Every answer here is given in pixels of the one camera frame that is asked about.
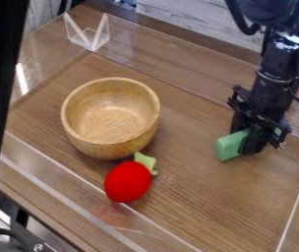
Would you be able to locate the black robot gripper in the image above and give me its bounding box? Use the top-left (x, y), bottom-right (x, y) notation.
top-left (227, 67), bottom-right (299, 156)

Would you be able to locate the green rectangular block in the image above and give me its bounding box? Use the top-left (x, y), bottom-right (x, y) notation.
top-left (214, 126), bottom-right (285, 162)

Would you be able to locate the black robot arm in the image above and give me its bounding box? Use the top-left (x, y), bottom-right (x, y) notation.
top-left (225, 0), bottom-right (299, 156)

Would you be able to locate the brown wooden bowl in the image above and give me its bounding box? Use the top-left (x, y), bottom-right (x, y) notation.
top-left (60, 77), bottom-right (160, 159)

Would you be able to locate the red plush strawberry toy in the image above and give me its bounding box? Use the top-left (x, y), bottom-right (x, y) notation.
top-left (104, 152), bottom-right (159, 203)

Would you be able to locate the clear acrylic tray enclosure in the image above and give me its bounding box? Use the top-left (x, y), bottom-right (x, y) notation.
top-left (0, 6), bottom-right (299, 252)

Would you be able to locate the black metal frame bracket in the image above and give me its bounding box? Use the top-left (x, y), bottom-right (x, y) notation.
top-left (11, 209), bottom-right (57, 252)

